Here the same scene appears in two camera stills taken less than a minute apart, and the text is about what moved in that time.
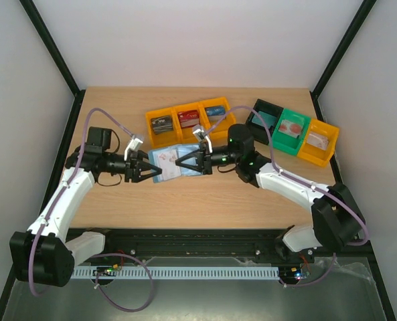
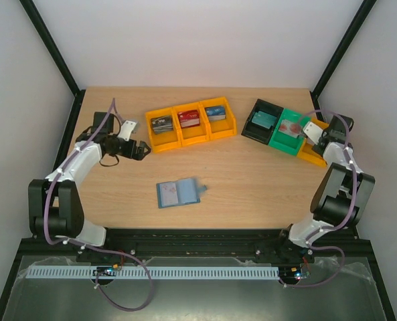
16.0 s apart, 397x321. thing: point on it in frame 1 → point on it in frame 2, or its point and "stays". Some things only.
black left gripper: x=132 y=172 → x=138 y=155
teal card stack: x=269 y=120 stays
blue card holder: x=166 y=158 → x=183 y=192
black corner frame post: x=361 y=17 stays
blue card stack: x=215 y=114 stays
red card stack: x=188 y=118 stays
